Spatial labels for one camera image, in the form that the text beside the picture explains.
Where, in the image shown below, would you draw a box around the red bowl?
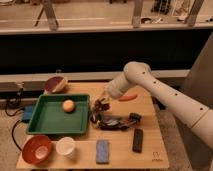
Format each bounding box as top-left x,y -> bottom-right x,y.
22,135 -> 53,165

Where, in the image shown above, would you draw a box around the blue sponge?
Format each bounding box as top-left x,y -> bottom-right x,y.
96,140 -> 109,164

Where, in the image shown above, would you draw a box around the orange carrot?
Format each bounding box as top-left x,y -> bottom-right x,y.
118,94 -> 138,102

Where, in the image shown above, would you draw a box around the black remote control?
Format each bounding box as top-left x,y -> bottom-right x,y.
132,129 -> 143,153

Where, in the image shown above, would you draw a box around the orange peach fruit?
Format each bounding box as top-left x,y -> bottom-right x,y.
62,100 -> 75,113

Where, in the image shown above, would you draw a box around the white plastic cup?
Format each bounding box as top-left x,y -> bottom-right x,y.
56,137 -> 76,158

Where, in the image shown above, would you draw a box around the black cable on floor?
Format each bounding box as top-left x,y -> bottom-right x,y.
4,87 -> 24,118

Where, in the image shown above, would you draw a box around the green plastic tray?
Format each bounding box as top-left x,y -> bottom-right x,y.
27,94 -> 90,135

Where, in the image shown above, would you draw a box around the blue box on floor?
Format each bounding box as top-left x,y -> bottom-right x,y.
22,105 -> 34,123

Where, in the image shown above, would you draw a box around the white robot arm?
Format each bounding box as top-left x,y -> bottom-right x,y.
106,62 -> 213,149

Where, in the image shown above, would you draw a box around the dark red grape bunch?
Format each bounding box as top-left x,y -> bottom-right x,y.
93,99 -> 110,113

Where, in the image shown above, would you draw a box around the maroon and cream bowl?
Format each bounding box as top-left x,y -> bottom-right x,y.
44,76 -> 68,94

